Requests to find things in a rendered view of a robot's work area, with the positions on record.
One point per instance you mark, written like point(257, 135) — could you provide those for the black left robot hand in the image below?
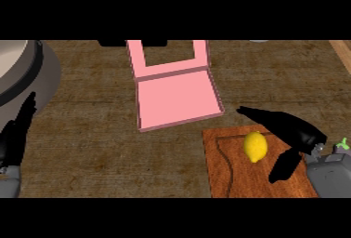
point(18, 130)

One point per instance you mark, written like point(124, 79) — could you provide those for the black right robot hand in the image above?
point(292, 127)

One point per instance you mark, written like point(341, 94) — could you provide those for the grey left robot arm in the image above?
point(9, 181)

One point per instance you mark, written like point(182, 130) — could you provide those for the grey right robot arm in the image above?
point(331, 173)

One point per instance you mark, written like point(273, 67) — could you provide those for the yellow lemon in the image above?
point(255, 146)

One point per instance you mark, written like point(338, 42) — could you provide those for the brown wooden cutting board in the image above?
point(247, 173)

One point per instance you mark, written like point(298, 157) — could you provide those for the pink open box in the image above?
point(176, 93)

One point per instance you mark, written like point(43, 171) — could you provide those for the small green sprout object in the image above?
point(341, 143)

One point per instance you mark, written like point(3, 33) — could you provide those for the large grey round pot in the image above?
point(22, 71)

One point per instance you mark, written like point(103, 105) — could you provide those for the pale wooden strip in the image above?
point(342, 54)

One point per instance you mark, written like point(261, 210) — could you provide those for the pale grey object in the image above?
point(258, 41)

